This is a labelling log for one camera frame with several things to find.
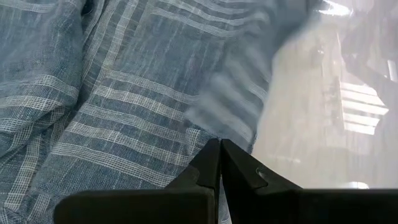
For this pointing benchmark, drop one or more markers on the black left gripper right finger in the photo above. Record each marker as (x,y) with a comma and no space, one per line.
(280,205)

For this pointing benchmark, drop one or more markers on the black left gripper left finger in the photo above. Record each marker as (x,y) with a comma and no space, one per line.
(155,205)

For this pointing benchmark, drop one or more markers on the blue white striped shirt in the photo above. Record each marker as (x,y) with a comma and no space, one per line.
(124,93)

